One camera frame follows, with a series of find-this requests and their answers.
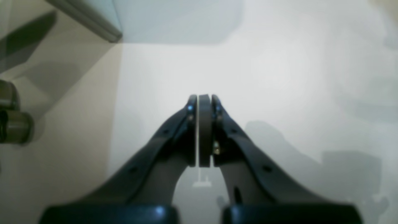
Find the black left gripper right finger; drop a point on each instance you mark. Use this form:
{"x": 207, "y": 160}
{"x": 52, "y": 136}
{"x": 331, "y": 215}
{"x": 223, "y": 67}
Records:
{"x": 260, "y": 191}

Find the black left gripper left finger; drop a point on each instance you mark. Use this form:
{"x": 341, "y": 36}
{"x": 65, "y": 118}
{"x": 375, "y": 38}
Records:
{"x": 141, "y": 191}

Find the metal cylinder fixture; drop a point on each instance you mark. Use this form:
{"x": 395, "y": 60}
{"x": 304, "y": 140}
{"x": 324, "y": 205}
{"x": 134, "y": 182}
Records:
{"x": 16, "y": 126}

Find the grey metal rail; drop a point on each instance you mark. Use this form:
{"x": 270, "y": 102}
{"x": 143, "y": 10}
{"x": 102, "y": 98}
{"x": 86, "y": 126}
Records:
{"x": 98, "y": 16}

